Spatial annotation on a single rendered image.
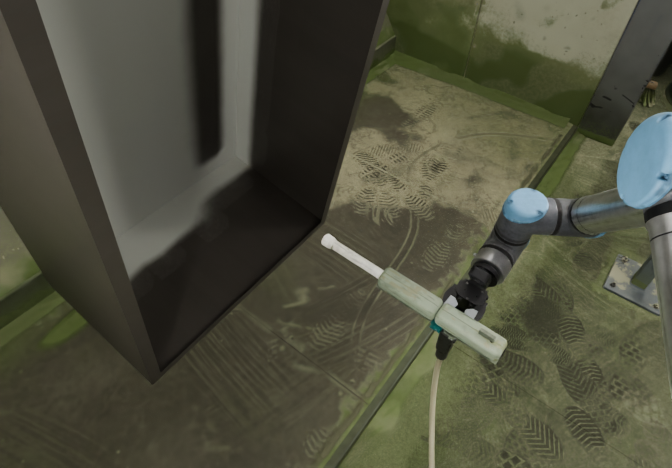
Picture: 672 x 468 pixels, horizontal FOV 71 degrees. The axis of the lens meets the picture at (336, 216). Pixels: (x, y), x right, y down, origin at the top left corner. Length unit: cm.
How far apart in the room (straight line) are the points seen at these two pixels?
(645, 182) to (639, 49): 188
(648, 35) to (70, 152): 229
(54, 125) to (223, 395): 118
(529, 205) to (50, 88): 98
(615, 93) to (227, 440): 217
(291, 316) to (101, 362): 61
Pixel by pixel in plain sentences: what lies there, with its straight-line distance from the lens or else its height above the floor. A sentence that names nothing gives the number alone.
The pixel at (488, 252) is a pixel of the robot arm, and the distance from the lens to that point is 123.
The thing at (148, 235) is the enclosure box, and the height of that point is 52.
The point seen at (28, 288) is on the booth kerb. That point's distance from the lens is 187.
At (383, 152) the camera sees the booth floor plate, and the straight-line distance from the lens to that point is 225.
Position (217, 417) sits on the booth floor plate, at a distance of 154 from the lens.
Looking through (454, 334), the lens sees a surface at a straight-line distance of 109.
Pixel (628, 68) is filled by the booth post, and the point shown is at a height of 39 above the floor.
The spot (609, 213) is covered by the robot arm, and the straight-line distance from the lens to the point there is 107.
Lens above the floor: 146
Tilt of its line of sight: 47 degrees down
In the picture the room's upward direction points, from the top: 2 degrees clockwise
